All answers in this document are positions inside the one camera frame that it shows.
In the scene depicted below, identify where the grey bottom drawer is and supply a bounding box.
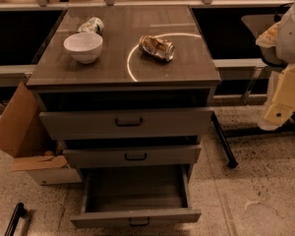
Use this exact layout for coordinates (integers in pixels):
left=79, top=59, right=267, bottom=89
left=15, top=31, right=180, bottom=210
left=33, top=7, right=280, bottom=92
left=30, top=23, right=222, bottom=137
left=71, top=165, right=201, bottom=228

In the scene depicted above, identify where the grey drawer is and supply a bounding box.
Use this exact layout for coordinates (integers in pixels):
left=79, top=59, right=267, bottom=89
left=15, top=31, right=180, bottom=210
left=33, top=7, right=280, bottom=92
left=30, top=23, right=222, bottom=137
left=64, top=145, right=201, bottom=168
left=39, top=108, right=212, bottom=141
left=71, top=165, right=201, bottom=228

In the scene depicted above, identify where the grey drawer cabinet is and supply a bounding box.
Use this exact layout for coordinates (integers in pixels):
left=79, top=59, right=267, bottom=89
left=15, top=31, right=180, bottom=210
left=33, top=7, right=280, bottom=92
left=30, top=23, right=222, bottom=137
left=26, top=5, right=222, bottom=182

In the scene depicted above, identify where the grey middle drawer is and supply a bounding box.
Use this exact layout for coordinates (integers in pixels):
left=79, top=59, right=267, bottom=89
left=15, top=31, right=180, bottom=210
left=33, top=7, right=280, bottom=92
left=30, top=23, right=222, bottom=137
left=64, top=145, right=201, bottom=168

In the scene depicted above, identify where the grey top drawer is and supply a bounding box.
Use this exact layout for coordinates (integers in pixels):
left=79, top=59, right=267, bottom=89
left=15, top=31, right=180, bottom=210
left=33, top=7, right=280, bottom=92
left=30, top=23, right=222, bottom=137
left=39, top=108, right=212, bottom=141

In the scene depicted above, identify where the crushed aluminium can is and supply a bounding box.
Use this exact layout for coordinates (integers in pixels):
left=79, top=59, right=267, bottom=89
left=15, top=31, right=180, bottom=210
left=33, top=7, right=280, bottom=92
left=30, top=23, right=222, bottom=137
left=139, top=34, right=175, bottom=62

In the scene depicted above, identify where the white ceramic bowl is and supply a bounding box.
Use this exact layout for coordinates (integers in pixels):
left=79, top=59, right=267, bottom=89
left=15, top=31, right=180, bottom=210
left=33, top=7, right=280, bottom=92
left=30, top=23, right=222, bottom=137
left=63, top=32, right=103, bottom=64

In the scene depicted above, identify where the black metal leg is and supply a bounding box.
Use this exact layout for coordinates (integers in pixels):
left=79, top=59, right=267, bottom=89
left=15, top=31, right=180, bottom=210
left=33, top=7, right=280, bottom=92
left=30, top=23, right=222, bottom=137
left=211, top=113, right=238, bottom=168

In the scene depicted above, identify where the open cardboard box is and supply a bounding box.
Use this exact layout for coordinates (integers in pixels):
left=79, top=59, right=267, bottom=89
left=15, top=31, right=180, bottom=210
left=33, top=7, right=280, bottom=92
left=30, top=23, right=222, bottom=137
left=0, top=82, right=82, bottom=185

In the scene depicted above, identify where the black side table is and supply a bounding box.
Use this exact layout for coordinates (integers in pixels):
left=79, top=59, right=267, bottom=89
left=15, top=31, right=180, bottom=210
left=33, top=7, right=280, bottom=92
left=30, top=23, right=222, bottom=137
left=241, top=3, right=295, bottom=140

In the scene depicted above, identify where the black handle on floor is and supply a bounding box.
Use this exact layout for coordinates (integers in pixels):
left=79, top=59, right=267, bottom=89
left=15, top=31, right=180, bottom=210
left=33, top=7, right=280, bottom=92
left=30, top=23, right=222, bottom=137
left=4, top=203, right=27, bottom=236

